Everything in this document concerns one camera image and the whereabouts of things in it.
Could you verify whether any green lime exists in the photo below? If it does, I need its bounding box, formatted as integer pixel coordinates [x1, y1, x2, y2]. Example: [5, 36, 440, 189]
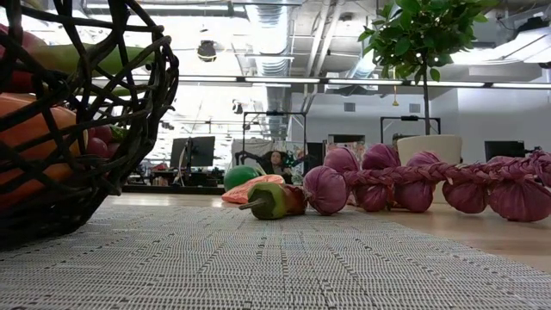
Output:
[223, 164, 263, 193]

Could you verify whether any red green chili pepper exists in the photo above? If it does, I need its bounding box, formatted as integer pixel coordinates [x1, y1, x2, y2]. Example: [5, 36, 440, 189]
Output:
[238, 181, 309, 221]

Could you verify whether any purple onion braid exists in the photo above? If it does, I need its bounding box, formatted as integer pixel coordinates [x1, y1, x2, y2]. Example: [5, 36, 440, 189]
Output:
[302, 142, 551, 224]

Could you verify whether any purple grape bunch with leaf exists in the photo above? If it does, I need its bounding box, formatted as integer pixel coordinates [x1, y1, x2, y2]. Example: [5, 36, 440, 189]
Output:
[84, 123, 128, 160]

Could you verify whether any green cucumber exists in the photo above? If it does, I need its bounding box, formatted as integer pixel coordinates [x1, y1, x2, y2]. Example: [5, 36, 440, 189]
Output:
[29, 42, 155, 78]

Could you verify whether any orange round fruit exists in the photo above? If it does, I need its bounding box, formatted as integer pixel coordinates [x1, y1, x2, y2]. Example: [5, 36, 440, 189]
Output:
[0, 92, 90, 210]

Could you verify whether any dark wicker basket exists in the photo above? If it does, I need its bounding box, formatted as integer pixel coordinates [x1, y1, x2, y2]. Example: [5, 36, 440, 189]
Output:
[0, 0, 181, 251]

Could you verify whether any person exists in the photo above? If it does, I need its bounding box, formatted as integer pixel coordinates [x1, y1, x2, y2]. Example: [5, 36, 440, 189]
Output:
[260, 150, 296, 185]

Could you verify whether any long ceiling light strip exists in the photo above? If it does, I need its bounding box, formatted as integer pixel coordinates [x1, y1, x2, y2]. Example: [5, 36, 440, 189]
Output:
[92, 74, 551, 90]

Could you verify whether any black computer monitor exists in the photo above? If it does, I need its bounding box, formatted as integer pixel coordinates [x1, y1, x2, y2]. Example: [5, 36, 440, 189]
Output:
[170, 135, 217, 170]
[484, 139, 527, 163]

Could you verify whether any grey woven placemat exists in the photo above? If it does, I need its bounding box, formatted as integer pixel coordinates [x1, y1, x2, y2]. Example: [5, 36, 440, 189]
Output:
[0, 203, 551, 310]

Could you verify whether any black hanging ceiling lamp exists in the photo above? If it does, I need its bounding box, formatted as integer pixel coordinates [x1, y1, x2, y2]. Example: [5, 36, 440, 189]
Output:
[196, 39, 218, 64]

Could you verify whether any cream plant pot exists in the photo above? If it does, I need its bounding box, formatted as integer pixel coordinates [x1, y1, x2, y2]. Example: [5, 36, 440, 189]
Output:
[395, 133, 464, 204]

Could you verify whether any green leafy potted tree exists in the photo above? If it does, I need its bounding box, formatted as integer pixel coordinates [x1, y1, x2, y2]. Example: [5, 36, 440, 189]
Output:
[356, 0, 503, 137]

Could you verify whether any black metal rig frame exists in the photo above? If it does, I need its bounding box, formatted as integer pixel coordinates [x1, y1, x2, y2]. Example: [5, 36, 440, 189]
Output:
[379, 115, 443, 146]
[241, 110, 308, 173]

